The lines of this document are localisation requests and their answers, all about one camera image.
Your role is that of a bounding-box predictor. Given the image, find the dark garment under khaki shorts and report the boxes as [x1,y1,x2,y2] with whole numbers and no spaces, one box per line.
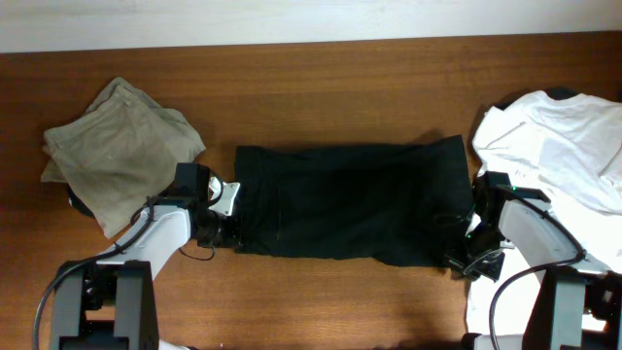
[67,187,94,218]

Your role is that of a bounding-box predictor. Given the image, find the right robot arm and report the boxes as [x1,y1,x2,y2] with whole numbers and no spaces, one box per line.
[443,171,621,349]

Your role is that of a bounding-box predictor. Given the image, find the white t-shirt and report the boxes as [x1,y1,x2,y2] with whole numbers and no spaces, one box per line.
[465,89,622,336]

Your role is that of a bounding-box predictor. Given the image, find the black shorts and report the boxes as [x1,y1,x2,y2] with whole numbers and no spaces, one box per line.
[234,135,473,267]

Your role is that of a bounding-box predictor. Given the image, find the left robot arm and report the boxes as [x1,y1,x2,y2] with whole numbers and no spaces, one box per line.
[32,183,239,350]

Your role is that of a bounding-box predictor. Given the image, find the folded khaki shorts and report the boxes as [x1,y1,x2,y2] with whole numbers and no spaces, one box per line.
[41,77,205,238]

